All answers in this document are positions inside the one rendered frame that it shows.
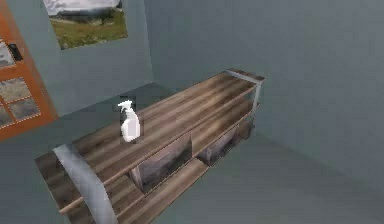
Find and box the brown wooden shelf unit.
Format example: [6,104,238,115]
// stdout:
[34,68,266,224]

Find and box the white spray bottle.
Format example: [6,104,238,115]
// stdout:
[117,100,141,143]

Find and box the framed landscape picture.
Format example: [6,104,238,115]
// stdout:
[42,0,129,51]

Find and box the orange room door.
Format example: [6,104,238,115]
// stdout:
[0,0,60,142]

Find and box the black door handle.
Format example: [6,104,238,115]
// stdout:
[8,43,24,62]

